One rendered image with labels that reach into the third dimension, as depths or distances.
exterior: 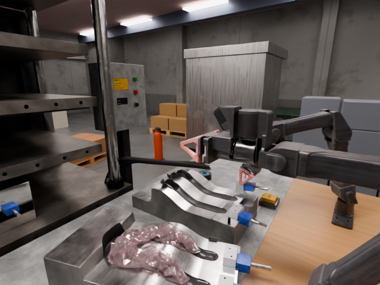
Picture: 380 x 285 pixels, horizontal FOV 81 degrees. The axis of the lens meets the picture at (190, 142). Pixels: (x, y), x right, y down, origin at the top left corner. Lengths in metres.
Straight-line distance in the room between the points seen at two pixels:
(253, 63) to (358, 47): 3.74
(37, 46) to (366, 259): 1.24
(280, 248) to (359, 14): 6.54
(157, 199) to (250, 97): 2.92
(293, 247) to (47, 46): 1.26
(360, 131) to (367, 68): 4.41
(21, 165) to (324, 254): 1.19
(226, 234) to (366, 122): 2.02
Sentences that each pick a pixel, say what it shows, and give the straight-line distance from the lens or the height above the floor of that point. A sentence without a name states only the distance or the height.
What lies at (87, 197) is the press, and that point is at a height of 0.79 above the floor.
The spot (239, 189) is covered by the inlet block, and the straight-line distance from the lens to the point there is 0.99.
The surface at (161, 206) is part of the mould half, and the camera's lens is 0.96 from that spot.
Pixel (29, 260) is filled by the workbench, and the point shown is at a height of 0.80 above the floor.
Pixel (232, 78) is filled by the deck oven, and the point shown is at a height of 1.42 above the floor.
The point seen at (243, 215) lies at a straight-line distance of 0.85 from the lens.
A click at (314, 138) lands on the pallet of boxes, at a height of 0.80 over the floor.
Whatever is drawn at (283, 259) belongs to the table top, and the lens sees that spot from 0.88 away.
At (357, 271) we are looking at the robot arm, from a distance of 0.58.
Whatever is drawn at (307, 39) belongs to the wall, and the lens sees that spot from 7.12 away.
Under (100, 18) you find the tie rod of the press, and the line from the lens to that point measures 1.24.
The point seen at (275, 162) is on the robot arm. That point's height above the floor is 1.20.
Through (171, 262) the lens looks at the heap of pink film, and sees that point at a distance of 0.67.
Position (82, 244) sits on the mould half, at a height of 0.91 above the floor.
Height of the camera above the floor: 1.36
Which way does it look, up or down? 15 degrees down
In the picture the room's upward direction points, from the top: straight up
